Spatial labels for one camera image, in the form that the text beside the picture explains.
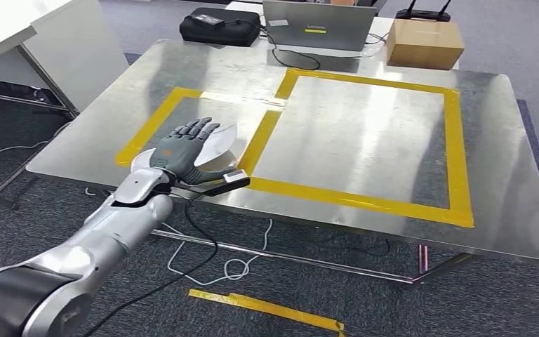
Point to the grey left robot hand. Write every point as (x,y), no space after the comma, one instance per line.
(179,151)

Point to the steel workbench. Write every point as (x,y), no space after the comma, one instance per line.
(344,135)

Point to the small yellow table tape square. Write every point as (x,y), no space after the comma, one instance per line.
(148,125)

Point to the black carry bag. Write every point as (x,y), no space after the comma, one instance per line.
(218,32)

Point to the black equipment case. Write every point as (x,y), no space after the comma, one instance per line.
(18,93)

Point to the open yellow floor tape square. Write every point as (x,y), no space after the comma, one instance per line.
(274,308)

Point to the grey laptop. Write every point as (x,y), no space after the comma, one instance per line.
(320,23)

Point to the brown cardboard box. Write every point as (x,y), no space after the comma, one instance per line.
(425,46)

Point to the large yellow table tape square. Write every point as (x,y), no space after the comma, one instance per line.
(455,163)

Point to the black router with antennas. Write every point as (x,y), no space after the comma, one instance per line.
(423,16)

